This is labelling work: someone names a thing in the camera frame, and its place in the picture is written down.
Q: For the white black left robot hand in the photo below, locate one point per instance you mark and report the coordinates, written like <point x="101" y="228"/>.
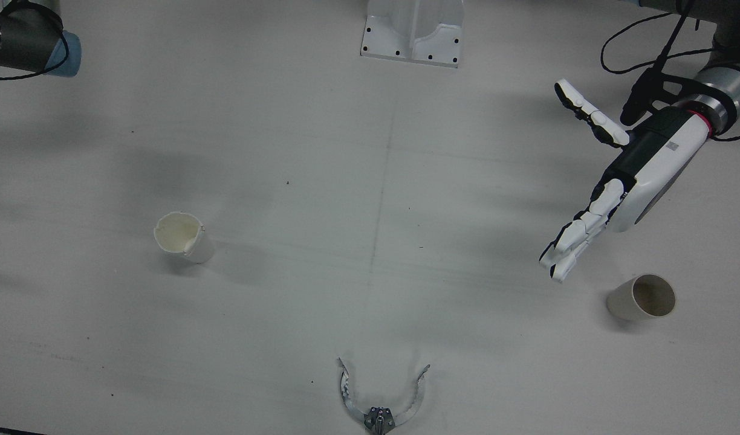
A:
<point x="654" y="163"/>

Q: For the beige round cup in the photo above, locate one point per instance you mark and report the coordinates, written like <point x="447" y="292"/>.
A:
<point x="621" y="302"/>

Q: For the white cup with spout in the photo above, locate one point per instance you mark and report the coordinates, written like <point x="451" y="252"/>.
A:
<point x="201" y="244"/>

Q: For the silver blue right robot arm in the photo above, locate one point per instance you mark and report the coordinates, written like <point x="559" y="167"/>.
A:
<point x="19" y="39"/>

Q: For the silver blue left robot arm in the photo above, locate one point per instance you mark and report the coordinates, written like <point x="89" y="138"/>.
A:
<point x="730" y="87"/>

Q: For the metal claw grabber tool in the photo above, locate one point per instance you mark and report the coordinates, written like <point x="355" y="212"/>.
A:
<point x="379" y="418"/>

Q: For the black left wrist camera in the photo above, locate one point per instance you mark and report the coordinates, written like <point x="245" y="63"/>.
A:
<point x="639" y="96"/>

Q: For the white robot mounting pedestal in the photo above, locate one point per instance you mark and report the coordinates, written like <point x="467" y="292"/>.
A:
<point x="406" y="30"/>

